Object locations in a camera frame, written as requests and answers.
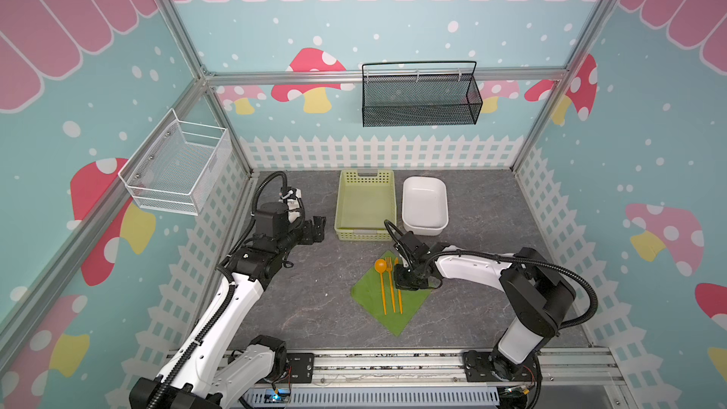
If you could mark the orange plastic fork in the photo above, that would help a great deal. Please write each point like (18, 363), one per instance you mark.
(389, 272)

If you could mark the white wire mesh basket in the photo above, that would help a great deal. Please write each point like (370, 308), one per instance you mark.
(177, 166)

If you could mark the black wire mesh basket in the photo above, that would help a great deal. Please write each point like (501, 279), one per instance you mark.
(417, 94)

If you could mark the white plastic tub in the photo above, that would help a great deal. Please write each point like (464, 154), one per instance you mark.
(425, 206)

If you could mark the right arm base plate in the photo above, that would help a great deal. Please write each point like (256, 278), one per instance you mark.
(492, 366)

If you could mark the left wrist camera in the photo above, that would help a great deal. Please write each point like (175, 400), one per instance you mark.
(292, 199)

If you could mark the aluminium mounting rail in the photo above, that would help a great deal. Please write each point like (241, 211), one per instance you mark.
(435, 378)

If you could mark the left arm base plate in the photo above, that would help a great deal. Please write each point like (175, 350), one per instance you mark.
(296, 368)

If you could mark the green perforated plastic basket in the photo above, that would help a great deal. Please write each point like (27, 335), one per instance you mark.
(365, 200)

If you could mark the orange plastic spoon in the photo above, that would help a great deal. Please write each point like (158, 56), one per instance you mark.
(380, 268)

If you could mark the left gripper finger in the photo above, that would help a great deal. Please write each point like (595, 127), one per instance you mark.
(317, 235)
(319, 222)

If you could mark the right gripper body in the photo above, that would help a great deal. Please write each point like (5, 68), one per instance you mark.
(414, 274)

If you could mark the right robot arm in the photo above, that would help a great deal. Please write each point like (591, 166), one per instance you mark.
(545, 297)

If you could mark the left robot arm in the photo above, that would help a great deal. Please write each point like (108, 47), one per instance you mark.
(195, 376)

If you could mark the green paper napkin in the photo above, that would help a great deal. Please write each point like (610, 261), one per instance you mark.
(367, 293)

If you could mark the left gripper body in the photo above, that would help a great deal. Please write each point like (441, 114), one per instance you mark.
(301, 236)

